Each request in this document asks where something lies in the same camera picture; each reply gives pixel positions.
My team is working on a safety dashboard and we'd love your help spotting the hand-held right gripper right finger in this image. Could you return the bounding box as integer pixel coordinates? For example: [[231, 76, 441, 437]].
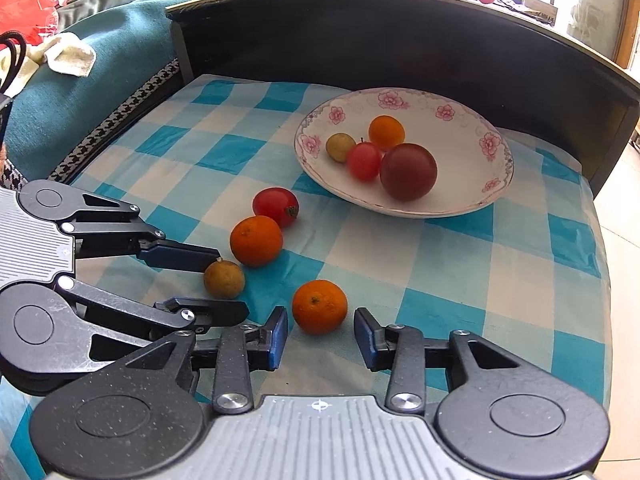
[[353, 307, 537, 415]]

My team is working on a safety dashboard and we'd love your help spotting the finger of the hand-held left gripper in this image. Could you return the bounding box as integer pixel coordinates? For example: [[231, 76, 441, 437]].
[[62, 187, 222, 274], [54, 275, 250, 376]]

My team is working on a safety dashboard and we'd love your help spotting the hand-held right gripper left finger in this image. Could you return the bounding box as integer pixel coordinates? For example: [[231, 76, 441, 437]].
[[119, 306, 290, 415]]

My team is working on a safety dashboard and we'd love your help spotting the brown longan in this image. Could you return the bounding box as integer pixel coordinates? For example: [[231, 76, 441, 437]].
[[203, 257, 246, 300], [326, 132, 357, 164]]

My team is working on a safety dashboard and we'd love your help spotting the small orange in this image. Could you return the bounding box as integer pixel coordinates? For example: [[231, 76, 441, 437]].
[[292, 280, 349, 336], [369, 115, 406, 151], [230, 215, 284, 268]]

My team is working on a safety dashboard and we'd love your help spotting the white floral plate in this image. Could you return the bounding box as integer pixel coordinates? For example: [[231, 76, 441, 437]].
[[294, 87, 515, 218]]

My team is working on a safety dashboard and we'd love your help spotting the blue white checkered cloth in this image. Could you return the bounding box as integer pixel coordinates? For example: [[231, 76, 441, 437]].
[[0, 74, 614, 480]]

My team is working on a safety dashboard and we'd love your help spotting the red cherry tomato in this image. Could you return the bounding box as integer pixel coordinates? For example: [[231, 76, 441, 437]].
[[252, 187, 300, 230]]

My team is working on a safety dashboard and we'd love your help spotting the teal blanket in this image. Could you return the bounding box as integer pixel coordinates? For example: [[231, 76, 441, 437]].
[[0, 0, 202, 182]]

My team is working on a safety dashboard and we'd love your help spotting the dark red plum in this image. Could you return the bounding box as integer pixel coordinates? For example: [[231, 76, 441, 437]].
[[379, 143, 438, 202]]

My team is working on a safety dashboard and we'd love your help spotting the small red apple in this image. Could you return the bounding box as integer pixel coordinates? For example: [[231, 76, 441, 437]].
[[347, 137, 383, 181]]

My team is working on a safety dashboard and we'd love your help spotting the white towel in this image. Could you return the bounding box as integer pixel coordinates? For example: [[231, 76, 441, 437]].
[[0, 32, 97, 97]]

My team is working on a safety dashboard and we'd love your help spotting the red plastic bag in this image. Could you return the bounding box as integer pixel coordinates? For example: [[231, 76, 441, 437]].
[[0, 0, 74, 47]]

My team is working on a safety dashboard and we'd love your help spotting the dark wooden table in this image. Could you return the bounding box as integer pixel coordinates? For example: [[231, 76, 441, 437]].
[[165, 0, 640, 199]]

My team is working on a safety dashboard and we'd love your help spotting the black cable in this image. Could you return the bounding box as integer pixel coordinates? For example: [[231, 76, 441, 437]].
[[0, 31, 29, 107]]

